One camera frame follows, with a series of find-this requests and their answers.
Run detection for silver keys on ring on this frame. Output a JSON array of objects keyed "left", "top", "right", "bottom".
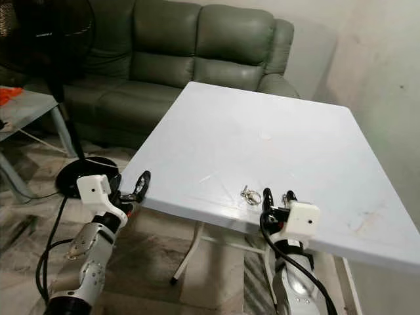
[{"left": 240, "top": 185, "right": 263, "bottom": 205}]

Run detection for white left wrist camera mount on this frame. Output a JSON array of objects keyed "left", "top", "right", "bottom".
[{"left": 77, "top": 175, "right": 129, "bottom": 222}]

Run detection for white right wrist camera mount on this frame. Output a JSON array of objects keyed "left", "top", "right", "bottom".
[{"left": 277, "top": 201, "right": 321, "bottom": 238}]

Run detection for grey side table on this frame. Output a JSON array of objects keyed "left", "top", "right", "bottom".
[{"left": 0, "top": 85, "right": 77, "bottom": 203}]

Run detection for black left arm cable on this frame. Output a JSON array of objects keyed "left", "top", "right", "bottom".
[{"left": 35, "top": 196, "right": 71, "bottom": 306}]

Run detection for green leather sofa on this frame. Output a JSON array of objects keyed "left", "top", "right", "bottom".
[{"left": 33, "top": 0, "right": 301, "bottom": 148}]

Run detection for black standing fan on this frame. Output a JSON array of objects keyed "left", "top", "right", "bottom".
[{"left": 0, "top": 0, "right": 125, "bottom": 200}]

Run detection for white metal table legs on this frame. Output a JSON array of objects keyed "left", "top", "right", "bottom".
[{"left": 169, "top": 222, "right": 363, "bottom": 315}]

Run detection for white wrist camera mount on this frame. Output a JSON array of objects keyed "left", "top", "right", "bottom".
[
  {"left": 77, "top": 175, "right": 129, "bottom": 222},
  {"left": 277, "top": 201, "right": 321, "bottom": 238}
]

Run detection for orange cloth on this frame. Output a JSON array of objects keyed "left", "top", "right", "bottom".
[{"left": 0, "top": 87, "right": 25, "bottom": 107}]

